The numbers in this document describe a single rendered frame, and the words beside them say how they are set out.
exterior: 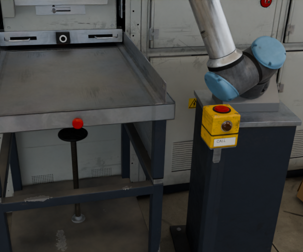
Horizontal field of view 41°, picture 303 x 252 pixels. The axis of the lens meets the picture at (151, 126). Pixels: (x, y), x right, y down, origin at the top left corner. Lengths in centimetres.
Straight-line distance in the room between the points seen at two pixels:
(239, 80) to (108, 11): 83
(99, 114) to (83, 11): 74
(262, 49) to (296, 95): 103
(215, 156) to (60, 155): 108
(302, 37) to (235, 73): 100
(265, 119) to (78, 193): 70
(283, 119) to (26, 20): 114
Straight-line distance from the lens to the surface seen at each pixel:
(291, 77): 226
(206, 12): 121
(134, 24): 188
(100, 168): 213
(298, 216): 231
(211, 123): 109
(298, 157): 254
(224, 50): 125
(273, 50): 134
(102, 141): 205
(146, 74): 149
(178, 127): 209
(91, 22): 189
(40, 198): 140
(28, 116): 122
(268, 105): 152
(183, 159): 220
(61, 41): 186
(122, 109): 124
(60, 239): 177
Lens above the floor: 133
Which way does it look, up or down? 26 degrees down
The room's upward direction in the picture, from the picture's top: 2 degrees clockwise
